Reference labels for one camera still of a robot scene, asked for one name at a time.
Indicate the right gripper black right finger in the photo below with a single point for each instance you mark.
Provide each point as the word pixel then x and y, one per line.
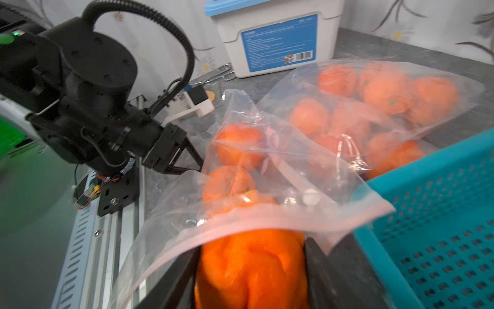
pixel 343 278

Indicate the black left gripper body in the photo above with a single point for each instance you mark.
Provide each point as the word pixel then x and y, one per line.
pixel 162 156

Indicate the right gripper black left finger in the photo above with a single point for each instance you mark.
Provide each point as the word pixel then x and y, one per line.
pixel 175 289

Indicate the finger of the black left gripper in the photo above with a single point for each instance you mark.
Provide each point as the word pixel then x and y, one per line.
pixel 183 157

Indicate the orange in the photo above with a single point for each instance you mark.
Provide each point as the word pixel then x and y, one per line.
pixel 227 181
pixel 256 269
pixel 237 144

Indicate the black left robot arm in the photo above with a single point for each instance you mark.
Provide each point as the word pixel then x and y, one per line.
pixel 75 84

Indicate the clear zip-top bag rear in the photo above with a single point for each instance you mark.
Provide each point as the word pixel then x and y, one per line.
pixel 370 113

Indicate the metal tongs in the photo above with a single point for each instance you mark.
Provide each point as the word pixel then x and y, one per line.
pixel 225 73

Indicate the teal plastic basket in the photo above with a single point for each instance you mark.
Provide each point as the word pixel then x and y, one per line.
pixel 436 249

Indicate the blue lid storage box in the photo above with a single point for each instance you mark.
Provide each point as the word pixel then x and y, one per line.
pixel 263 37

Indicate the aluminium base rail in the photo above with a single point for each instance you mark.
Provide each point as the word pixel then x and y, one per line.
pixel 97 249

